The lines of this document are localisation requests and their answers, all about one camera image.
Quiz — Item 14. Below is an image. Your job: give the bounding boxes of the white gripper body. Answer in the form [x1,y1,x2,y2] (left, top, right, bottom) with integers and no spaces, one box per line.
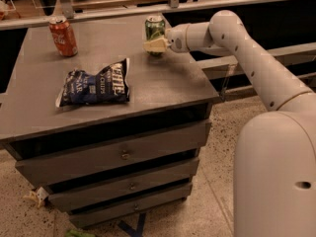
[165,24,190,53]

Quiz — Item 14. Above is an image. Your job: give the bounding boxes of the green object on floor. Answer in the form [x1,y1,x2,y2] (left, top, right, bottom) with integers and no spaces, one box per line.
[64,229,96,237]

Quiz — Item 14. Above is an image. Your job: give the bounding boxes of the red coke can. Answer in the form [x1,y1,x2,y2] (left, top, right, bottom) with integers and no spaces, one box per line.
[49,16,78,57]

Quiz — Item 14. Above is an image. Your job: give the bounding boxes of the bottom grey drawer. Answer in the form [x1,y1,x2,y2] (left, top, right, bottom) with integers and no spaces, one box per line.
[69,183,193,228]

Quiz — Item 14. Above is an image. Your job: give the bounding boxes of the grey drawer cabinet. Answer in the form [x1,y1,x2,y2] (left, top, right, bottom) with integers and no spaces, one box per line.
[0,16,216,216]

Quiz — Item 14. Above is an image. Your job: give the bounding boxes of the green soda can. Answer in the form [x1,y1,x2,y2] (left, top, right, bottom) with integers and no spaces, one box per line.
[145,15,165,56]

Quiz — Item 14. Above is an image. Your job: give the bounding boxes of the grey drawer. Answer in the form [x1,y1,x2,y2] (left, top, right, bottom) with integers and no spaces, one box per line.
[48,157,199,212]
[16,120,210,187]
[69,183,193,228]

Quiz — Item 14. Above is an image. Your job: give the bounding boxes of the crumpled paper scrap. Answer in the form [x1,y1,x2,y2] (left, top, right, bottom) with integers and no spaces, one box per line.
[24,187,49,208]

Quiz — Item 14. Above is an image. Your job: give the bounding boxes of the blue kettle chips bag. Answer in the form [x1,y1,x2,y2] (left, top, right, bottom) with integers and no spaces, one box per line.
[55,58,129,108]

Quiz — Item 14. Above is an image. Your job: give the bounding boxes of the grey metal railing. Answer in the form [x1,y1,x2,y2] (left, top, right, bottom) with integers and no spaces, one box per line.
[1,0,286,30]

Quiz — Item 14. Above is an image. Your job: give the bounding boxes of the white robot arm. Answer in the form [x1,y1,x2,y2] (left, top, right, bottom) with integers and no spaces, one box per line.
[143,10,316,237]

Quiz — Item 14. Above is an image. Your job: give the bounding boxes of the top grey drawer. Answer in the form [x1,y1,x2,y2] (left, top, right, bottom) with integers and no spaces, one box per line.
[16,120,210,187]

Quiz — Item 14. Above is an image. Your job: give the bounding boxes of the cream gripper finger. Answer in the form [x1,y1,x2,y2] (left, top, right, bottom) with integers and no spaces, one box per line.
[143,37,169,53]

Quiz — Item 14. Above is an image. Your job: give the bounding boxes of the middle grey drawer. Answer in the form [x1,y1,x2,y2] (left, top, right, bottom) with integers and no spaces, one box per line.
[48,157,199,212]

